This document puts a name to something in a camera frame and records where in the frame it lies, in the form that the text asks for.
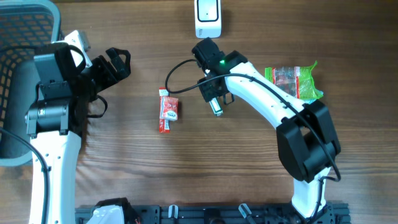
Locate red tissue packet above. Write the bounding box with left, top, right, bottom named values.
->
left=160, top=96, right=178, bottom=121

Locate red stick sachet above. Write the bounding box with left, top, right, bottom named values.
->
left=159, top=87, right=170, bottom=133

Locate green snack bag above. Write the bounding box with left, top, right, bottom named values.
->
left=264, top=61, right=323, bottom=100

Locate teal white tissue pack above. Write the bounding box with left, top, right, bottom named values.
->
left=303, top=99, right=318, bottom=104

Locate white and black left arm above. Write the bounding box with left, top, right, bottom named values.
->
left=25, top=42, right=131, bottom=223

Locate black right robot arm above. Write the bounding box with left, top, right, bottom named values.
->
left=192, top=38, right=341, bottom=221

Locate white barcode scanner box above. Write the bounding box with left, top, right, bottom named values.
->
left=194, top=0, right=222, bottom=39

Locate grey plastic mesh basket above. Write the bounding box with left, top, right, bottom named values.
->
left=0, top=0, right=65, bottom=167

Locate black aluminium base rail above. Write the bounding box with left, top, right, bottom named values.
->
left=75, top=202, right=351, bottom=224

